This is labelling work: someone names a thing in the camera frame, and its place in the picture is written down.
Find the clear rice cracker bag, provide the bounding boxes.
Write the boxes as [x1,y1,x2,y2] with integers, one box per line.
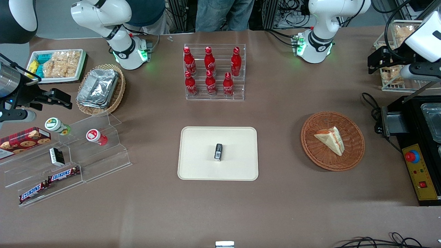
[43,50,82,79]

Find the oval wicker basket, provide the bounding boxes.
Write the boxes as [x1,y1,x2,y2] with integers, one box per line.
[76,63,126,116]

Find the red cookie box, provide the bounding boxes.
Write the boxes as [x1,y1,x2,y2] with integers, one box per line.
[0,127,52,160]

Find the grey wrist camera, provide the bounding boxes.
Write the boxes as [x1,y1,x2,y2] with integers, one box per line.
[0,109,37,124]
[400,63,441,82]

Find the clear snack bag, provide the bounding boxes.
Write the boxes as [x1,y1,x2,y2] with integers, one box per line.
[380,65,404,85]
[394,25,420,46]

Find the triangle sandwich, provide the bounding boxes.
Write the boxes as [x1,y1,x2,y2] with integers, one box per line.
[314,126,345,157]

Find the red cola bottle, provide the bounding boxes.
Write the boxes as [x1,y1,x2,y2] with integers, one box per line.
[223,72,234,97]
[204,46,216,76]
[184,71,198,96]
[205,70,217,96]
[230,47,242,77]
[183,46,197,76]

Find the clear glass tray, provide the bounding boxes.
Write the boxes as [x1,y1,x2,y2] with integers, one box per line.
[420,103,441,144]

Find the person in blue jeans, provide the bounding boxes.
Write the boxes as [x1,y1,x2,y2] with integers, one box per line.
[195,0,255,32]

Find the white wire basket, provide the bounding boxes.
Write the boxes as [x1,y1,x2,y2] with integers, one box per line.
[373,20,441,93]

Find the stacked aluminium foil containers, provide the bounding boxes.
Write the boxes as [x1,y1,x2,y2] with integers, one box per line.
[77,69,120,109]

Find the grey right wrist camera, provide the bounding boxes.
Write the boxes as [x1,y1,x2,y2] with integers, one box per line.
[0,109,37,124]

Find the round brown wicker basket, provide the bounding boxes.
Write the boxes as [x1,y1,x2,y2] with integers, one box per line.
[300,111,365,172]

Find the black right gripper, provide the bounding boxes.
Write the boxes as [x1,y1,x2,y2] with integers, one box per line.
[0,73,73,111]

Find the red drink bottle white cap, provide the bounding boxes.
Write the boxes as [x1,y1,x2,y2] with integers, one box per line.
[86,128,108,146]

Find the clear acrylic bottle rack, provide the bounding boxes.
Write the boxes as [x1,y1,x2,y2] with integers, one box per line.
[183,43,246,101]

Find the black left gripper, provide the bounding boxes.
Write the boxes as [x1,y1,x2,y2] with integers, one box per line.
[367,45,414,75]

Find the person in teal shirt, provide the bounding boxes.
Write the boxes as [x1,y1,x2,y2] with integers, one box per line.
[123,0,166,35]

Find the red emergency stop button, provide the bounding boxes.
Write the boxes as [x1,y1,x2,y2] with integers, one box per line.
[405,150,421,164]

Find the Snickers chocolate bar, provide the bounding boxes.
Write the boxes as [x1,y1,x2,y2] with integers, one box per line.
[47,166,81,183]
[19,181,49,205]

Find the clear acrylic stepped shelf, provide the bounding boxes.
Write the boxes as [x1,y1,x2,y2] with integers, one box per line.
[0,113,132,208]

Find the black machine with yellow panel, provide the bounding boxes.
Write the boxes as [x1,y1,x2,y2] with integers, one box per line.
[380,95,441,207]

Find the small black white box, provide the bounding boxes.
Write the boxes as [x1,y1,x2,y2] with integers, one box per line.
[49,147,65,167]

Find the cream plastic tray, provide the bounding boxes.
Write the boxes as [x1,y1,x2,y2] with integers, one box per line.
[177,126,259,182]

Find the black floor cables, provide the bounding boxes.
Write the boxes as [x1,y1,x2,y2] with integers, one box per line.
[334,232,433,248]

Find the white rectangular snack tray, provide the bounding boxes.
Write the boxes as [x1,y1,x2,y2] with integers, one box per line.
[25,49,87,84]

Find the tangled background cables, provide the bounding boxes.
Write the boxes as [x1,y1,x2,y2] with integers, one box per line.
[274,0,312,30]

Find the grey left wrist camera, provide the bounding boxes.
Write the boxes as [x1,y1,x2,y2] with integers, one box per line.
[400,63,441,82]

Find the black power cable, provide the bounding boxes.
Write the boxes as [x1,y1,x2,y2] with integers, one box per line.
[361,92,403,153]

